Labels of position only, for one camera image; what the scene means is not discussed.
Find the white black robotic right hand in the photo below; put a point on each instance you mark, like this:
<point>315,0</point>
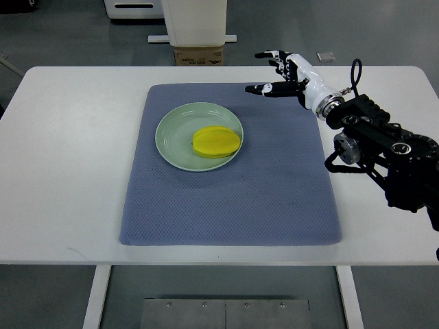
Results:
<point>300,80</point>

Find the yellow starfruit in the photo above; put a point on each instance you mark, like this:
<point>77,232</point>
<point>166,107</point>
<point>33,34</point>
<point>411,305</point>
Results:
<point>215,141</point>

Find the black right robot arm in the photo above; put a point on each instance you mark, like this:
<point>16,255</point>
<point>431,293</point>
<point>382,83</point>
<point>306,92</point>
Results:
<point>403,164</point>

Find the small grey floor plate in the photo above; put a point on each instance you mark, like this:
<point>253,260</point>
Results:
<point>325,57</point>

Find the pale green plate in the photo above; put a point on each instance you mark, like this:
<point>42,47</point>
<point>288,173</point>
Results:
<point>174,135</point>

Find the brown cardboard box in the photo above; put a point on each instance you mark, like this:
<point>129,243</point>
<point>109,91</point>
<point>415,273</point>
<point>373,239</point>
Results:
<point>199,56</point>

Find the blue textured table mat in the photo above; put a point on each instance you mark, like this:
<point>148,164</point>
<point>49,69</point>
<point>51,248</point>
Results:
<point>274,192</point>

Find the white cabinet with slot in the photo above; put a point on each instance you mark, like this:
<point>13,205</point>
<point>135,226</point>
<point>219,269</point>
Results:
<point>133,9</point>

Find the right white table leg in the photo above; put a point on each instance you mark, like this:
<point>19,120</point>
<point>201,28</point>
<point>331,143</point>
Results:
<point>349,297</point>

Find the white table leg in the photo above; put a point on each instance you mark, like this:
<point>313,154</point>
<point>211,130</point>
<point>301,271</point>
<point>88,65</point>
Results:
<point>97,297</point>
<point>349,297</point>

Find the left white table leg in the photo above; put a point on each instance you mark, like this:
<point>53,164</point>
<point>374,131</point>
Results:
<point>97,297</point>

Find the white pedestal column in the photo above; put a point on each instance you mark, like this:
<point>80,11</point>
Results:
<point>194,17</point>

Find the white pedestal foot bar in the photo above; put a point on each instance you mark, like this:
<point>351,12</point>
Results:
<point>193,40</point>

